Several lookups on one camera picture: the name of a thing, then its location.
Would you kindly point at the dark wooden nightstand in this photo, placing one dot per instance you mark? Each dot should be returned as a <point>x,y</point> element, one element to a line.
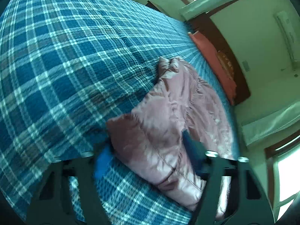
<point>156,7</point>

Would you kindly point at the pink quilted puffer jacket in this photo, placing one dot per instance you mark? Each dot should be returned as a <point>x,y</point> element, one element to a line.
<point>148,140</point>

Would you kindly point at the white air conditioner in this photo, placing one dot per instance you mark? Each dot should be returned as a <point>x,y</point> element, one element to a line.
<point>290,37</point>

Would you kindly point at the right window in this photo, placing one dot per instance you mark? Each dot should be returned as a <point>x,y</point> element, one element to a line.
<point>282,163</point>

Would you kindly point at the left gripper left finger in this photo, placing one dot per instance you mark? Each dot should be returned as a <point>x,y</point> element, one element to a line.
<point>67,194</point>

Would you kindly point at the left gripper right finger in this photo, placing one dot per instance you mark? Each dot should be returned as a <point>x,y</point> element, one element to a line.
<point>232,193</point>

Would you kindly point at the white wall socket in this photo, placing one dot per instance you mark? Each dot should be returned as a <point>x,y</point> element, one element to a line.
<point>246,66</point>

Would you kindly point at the right window curtain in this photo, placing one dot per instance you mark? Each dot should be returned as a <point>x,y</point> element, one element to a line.
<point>270,124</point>

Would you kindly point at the blue plaid bed cover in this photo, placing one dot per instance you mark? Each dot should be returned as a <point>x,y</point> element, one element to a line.
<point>67,66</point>

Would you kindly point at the brown embroidered cushion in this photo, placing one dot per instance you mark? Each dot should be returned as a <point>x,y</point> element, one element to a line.
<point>226,64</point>

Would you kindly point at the red pillow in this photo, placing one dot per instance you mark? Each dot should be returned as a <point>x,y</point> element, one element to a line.
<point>209,52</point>

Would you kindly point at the dark wooden headboard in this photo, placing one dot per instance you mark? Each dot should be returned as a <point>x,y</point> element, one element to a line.
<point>203,24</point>

